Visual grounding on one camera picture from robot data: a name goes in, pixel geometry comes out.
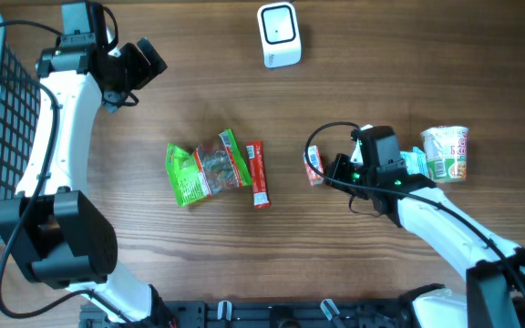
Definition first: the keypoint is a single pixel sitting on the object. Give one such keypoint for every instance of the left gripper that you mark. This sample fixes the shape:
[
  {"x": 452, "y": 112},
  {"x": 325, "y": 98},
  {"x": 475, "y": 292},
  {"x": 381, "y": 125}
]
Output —
[{"x": 147, "y": 72}]

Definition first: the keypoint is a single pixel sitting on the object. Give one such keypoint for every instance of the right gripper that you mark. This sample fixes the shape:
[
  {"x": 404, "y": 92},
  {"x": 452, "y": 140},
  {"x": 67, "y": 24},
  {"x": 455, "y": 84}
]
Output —
[{"x": 336, "y": 169}]

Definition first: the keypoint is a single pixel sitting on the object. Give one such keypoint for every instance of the teal tissue pack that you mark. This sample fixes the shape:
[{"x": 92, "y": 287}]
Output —
[{"x": 416, "y": 161}]

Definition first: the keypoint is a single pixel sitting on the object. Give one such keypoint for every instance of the red stick packet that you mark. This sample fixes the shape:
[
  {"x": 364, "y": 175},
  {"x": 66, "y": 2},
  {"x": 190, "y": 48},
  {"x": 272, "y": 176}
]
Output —
[{"x": 259, "y": 184}]

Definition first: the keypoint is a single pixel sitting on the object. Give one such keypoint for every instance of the instant noodle cup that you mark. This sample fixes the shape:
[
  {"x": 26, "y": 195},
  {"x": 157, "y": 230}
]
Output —
[{"x": 446, "y": 152}]

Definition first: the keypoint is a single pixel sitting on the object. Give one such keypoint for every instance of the green snack bag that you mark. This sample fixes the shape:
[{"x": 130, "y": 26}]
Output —
[{"x": 187, "y": 179}]

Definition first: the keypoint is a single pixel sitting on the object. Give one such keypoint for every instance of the clear candy bag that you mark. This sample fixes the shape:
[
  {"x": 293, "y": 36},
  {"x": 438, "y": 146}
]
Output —
[{"x": 221, "y": 165}]

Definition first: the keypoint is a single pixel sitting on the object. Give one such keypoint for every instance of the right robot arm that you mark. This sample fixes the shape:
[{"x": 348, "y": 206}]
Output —
[{"x": 492, "y": 267}]

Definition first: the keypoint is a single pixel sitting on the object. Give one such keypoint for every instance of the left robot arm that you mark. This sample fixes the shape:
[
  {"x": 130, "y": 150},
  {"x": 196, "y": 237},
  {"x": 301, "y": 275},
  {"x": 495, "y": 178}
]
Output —
[{"x": 50, "y": 228}]

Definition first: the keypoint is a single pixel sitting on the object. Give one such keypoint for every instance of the white barcode scanner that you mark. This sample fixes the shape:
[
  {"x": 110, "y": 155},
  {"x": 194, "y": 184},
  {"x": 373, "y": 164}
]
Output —
[{"x": 280, "y": 36}]

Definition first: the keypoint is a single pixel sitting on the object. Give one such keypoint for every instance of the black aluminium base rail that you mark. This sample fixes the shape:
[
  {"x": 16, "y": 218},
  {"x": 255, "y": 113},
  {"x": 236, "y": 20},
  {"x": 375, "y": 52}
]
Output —
[{"x": 378, "y": 313}]

